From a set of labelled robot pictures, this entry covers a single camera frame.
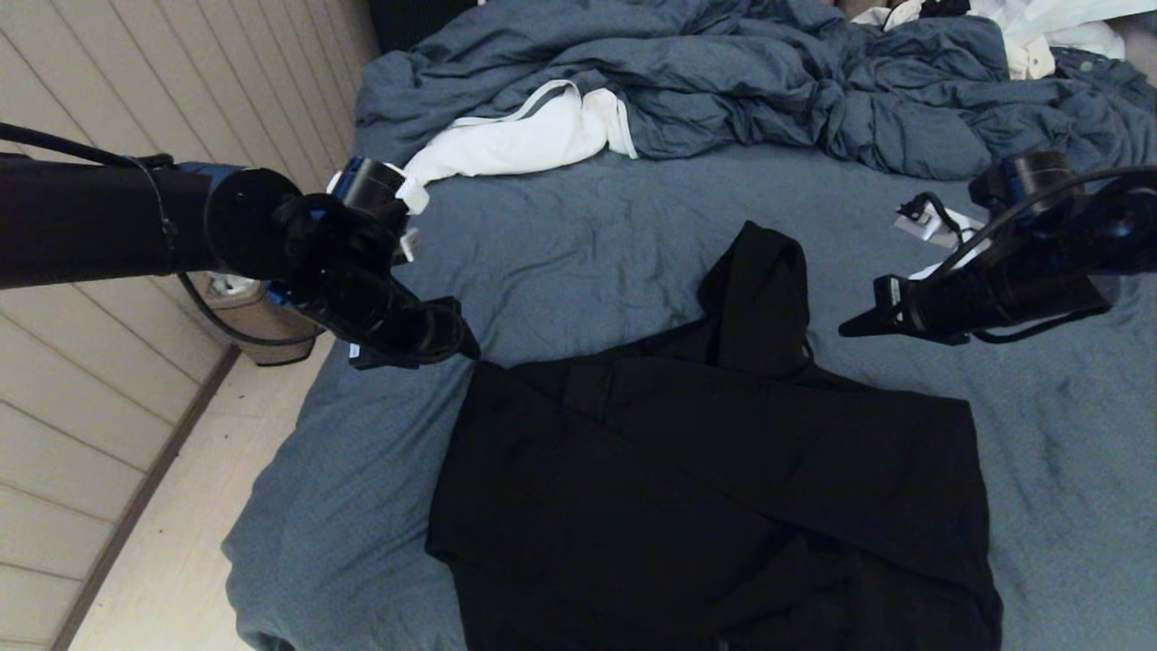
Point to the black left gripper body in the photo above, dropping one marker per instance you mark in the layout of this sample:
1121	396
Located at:
362	289

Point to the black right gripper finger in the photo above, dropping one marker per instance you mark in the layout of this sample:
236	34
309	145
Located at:
859	331
859	318

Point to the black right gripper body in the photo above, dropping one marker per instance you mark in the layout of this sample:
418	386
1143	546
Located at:
1003	289

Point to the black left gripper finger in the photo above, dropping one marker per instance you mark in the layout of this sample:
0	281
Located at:
470	336

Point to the black zip hoodie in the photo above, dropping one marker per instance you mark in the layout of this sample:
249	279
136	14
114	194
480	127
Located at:
723	470

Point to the white crumpled clothes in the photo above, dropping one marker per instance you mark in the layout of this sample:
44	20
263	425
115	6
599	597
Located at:
1039	25

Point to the brown trash bin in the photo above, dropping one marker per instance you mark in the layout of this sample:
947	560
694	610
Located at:
262	321

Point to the white plastic bin bag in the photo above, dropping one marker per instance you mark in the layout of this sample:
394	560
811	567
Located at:
237	285

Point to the blue bed sheet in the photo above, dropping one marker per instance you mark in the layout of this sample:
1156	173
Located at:
587	235

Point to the white blanket with grey stripe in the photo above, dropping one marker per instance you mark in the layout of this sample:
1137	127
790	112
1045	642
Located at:
524	136

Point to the blue denim shirt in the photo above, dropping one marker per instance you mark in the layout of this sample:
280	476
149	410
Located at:
1098	77

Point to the crumpled blue duvet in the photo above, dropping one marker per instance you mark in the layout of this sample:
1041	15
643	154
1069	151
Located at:
723	72

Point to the small black garment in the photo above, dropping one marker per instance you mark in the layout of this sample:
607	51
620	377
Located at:
945	7

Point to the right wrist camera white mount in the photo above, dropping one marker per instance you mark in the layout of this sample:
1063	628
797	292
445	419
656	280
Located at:
935	226

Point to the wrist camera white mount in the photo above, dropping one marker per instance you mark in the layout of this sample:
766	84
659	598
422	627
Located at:
414	194
935	226

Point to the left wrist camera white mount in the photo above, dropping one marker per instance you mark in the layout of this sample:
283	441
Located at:
414	194

